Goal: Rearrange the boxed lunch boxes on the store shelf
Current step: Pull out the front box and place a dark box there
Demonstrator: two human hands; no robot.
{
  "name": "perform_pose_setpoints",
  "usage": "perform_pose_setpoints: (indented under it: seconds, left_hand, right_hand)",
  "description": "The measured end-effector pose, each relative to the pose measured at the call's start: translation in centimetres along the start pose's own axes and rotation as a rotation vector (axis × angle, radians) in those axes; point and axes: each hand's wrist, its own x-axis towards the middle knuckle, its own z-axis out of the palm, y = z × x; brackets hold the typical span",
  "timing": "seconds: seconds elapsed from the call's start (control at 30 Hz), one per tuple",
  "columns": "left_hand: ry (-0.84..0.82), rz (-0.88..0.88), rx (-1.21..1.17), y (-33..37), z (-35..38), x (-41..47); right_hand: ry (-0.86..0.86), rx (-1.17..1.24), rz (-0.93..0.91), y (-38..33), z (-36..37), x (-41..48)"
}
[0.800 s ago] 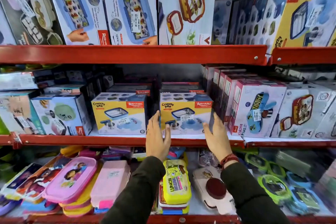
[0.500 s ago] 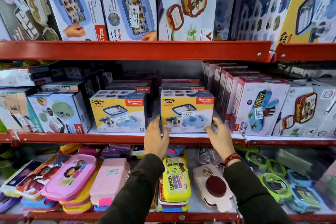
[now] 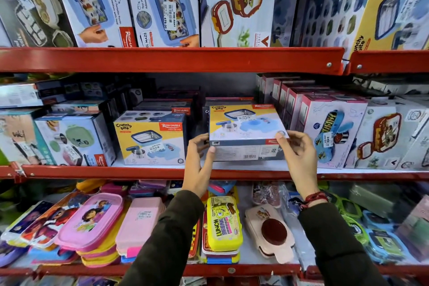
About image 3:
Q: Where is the person's left hand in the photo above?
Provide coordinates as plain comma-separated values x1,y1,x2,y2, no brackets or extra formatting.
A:
182,133,217,198

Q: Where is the person's right hand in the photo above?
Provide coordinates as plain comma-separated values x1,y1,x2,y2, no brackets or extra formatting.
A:
275,130,320,200

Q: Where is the yellow blue lunch box carton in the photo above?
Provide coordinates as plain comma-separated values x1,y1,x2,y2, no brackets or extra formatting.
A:
113,110,187,166
208,104,289,162

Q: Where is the person's right forearm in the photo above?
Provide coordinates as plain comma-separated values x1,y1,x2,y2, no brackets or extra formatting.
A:
298,201,390,286

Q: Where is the person's left forearm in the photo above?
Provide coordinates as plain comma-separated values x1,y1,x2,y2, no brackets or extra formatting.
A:
119,190,206,286

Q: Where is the blue pink lunch box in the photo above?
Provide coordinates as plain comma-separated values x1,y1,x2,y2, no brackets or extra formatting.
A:
207,180,237,196

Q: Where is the row of white maroon-topped cartons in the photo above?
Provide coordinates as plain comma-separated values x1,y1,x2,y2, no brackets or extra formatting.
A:
256,73,368,170

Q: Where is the plastic-wrapped pink item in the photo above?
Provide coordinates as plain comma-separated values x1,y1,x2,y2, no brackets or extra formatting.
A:
251,181,282,208

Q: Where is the yellow cartoon lunch box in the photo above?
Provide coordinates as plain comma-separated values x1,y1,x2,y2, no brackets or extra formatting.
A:
206,196,244,252

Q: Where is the beige lunch box maroon knob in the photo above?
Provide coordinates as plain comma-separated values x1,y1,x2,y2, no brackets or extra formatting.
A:
244,203,296,265

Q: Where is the plain pink lunch box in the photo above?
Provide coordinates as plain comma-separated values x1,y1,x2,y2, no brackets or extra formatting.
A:
115,197,166,258

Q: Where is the green-rimmed lunch box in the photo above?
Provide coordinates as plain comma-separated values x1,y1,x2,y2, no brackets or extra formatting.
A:
330,192,370,246

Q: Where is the red metal shelf rack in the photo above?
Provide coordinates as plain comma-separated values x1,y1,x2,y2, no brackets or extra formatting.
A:
0,47,429,281

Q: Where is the grey-green lunch box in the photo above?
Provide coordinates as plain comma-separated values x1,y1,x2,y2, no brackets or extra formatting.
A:
349,183,397,220

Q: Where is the pale blue slim carton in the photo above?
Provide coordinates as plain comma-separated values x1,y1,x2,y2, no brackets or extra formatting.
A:
270,0,299,48

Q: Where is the pink cartoon-lid lunch box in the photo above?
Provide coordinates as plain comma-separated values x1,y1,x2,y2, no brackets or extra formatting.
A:
55,193,125,253

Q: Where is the white carton green lunch box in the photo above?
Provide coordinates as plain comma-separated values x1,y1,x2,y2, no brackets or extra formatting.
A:
34,112,116,167

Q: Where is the dark blue patterned carton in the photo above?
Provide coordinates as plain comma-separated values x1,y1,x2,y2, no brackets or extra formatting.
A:
291,0,369,48

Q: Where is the blue-rimmed lunch box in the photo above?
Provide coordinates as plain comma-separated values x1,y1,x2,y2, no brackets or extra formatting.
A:
362,210,411,265

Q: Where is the yellow pink lunch box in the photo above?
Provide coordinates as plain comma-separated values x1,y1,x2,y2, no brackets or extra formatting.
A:
76,209,129,268

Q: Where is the white carton blue lunch box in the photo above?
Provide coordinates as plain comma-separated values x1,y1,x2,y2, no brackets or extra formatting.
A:
50,0,137,48
122,0,200,48

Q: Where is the pink wrapped lunch box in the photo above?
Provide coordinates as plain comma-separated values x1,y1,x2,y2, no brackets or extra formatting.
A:
395,195,429,263

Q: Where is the large yellow blue carton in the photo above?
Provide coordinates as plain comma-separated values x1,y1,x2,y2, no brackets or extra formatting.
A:
347,0,429,59

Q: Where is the red cartoon-lid lunch box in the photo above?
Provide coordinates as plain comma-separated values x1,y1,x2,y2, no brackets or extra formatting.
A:
19,191,91,250

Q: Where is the teal beige carton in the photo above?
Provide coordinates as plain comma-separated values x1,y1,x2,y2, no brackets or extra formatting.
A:
0,107,57,166

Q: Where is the blue cartoon-lid lunch box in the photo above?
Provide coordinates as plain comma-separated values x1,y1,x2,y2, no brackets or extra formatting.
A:
0,200,54,246

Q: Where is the flat white grey carton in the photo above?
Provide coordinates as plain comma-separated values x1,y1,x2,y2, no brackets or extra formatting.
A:
0,82,45,109

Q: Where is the purple lunch box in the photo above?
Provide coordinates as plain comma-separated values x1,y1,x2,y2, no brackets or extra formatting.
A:
0,240,29,268

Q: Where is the dark grey lunch box carton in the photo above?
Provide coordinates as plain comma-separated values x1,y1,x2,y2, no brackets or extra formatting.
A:
0,0,78,48

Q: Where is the red thread bracelet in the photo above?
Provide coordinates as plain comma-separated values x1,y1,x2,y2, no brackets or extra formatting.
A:
301,191,330,210

